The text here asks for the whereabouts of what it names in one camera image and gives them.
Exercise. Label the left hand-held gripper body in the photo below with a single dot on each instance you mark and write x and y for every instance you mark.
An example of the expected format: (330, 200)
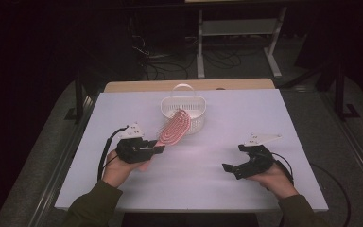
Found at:
(134, 151)

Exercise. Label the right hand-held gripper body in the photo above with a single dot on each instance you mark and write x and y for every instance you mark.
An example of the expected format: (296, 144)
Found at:
(258, 162)

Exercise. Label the pink hairbrush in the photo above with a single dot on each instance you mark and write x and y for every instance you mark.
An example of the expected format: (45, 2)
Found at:
(175, 129)

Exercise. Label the white plastic basket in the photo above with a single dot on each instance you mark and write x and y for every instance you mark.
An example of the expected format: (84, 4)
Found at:
(198, 123)

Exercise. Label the person's left hand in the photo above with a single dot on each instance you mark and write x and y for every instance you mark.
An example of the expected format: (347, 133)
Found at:
(116, 171)

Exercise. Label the person's right hand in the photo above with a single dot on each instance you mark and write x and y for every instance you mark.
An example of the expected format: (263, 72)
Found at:
(279, 183)

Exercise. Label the light wooden table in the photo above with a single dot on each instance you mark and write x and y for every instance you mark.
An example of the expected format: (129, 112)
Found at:
(157, 85)

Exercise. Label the black metal stand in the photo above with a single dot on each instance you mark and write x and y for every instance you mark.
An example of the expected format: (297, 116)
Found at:
(339, 94)
(79, 97)

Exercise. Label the white metal stand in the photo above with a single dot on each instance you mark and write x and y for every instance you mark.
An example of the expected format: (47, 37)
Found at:
(238, 27)

